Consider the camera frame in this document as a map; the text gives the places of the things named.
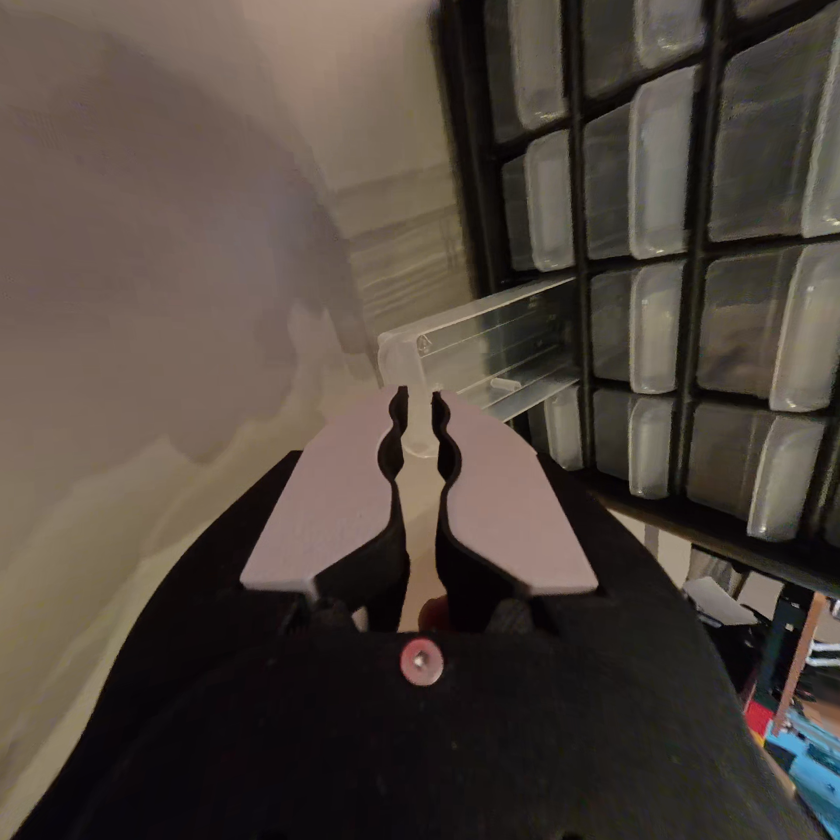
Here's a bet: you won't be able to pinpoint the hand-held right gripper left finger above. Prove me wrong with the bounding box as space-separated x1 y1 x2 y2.
239 385 411 634

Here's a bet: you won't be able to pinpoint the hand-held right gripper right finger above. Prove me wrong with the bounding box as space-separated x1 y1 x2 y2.
430 390 599 634

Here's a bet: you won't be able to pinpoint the clear pulled-out small drawer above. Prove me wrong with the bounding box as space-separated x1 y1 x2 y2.
377 276 581 457

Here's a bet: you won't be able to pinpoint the black drawer cabinet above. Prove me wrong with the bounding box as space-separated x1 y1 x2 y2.
436 0 840 598

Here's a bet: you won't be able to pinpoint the rows of clear plastic drawers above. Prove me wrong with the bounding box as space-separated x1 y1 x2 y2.
486 0 840 542

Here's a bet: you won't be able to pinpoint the white paper sheet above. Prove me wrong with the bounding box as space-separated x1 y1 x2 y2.
682 576 759 627

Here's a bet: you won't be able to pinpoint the white ribbed box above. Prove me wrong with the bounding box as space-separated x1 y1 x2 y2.
331 167 476 342

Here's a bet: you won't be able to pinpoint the wooden stick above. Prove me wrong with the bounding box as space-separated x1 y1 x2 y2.
771 594 828 736

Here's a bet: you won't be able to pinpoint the blue cardboard box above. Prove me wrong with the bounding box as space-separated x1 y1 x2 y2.
764 715 840 821

